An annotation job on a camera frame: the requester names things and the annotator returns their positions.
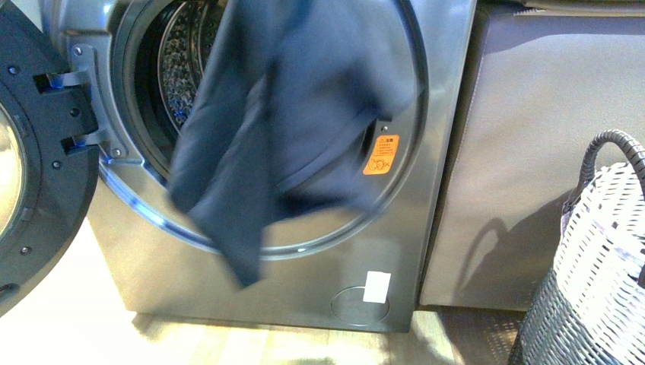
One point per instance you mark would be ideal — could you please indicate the orange warning sticker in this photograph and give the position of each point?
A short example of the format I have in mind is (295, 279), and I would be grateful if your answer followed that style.
(382, 156)

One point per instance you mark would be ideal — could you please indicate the dark blue garment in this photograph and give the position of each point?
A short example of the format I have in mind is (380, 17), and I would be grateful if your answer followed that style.
(289, 89)

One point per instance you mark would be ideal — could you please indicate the grey front-load washing machine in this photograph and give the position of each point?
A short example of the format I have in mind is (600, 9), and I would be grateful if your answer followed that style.
(144, 60)

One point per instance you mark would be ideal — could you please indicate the white woven laundry basket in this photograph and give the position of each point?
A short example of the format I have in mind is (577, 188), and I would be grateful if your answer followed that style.
(590, 307)

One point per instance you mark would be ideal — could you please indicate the grey cabinet beside washer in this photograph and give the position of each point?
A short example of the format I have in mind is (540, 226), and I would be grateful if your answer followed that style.
(538, 85)

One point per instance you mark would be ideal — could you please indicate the white label sticker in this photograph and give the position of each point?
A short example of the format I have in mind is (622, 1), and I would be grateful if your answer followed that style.
(376, 287)

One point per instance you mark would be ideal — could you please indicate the black washer door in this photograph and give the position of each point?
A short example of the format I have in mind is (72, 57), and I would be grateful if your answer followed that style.
(54, 180)

